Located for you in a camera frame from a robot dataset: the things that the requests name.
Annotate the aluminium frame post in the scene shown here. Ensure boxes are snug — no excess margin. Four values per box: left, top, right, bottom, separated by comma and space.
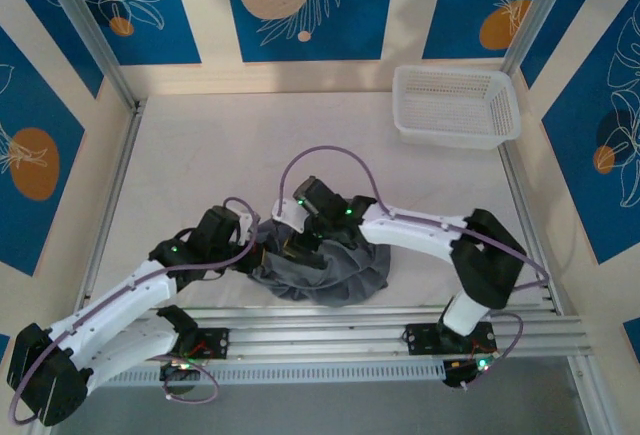
501, 0, 584, 76
37, 0, 140, 112

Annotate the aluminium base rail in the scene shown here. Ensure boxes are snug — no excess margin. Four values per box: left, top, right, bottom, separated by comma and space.
49, 304, 592, 362

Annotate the grey slotted cable duct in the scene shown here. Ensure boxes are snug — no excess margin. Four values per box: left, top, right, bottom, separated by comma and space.
106, 360, 447, 387

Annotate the white perforated plastic basket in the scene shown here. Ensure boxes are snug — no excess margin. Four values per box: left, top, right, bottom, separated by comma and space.
392, 64, 523, 151

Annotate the small circuit board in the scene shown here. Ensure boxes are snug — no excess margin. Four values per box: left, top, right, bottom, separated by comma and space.
441, 354, 503, 392
159, 359, 202, 384

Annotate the grey t-shirt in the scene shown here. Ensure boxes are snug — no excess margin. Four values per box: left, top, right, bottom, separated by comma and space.
246, 218, 394, 309

